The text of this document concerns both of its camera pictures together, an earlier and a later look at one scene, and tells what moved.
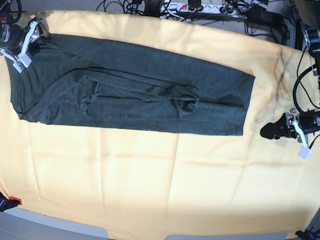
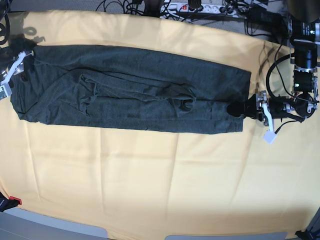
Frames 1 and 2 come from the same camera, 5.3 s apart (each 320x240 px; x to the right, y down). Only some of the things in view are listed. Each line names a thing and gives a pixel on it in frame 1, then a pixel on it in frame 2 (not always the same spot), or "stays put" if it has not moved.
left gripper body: [15, 40] -> [25, 62]
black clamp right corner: [306, 235] stays put
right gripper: [299, 124] -> [265, 109]
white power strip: [204, 9] stays put
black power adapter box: [260, 14] stays put
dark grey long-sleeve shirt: [76, 82] stays put
